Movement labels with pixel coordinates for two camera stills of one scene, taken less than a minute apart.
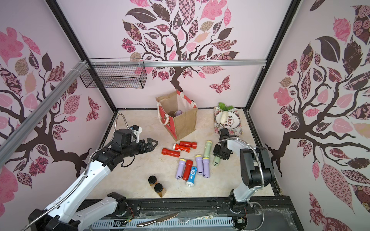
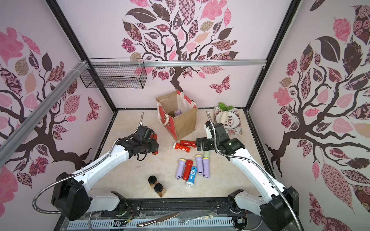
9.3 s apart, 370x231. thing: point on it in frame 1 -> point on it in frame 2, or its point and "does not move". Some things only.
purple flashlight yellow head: (178, 112) does not move
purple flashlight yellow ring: (180, 169) does not move
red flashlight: (173, 153) -> (155, 136)
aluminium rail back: (173, 63) does not move
